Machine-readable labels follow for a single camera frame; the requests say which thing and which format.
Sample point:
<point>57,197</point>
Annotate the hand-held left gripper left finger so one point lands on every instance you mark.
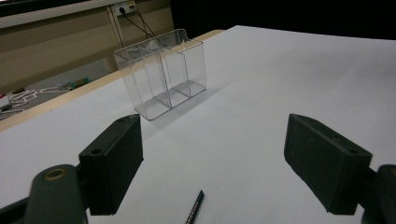
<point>112,165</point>

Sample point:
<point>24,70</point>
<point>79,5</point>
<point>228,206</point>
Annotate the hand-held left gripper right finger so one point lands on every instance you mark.
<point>327,165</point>

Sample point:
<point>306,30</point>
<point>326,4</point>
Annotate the clear acrylic organizer box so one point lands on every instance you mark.
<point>162,77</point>

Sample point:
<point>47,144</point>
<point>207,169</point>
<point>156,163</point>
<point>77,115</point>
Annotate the green and blue bundle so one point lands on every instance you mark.
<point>80,83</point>

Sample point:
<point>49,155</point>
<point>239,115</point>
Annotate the white table sheet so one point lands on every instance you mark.
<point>249,93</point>

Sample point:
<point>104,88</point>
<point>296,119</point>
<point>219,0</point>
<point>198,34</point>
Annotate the white wall socket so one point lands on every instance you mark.
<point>127,6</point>

